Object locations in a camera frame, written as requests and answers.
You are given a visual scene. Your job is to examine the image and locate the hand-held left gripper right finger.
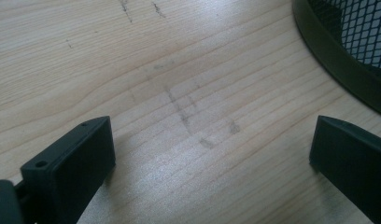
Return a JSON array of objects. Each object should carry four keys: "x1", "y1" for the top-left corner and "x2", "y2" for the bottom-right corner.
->
[{"x1": 308, "y1": 114, "x2": 381, "y2": 224}]

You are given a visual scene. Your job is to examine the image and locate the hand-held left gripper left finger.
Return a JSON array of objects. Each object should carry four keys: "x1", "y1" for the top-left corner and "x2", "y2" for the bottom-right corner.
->
[{"x1": 20, "y1": 115, "x2": 117, "y2": 224}]

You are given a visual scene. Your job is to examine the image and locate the black mesh trash bin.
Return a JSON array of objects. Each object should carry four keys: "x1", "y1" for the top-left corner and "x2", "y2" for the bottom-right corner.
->
[{"x1": 291, "y1": 0, "x2": 381, "y2": 119}]

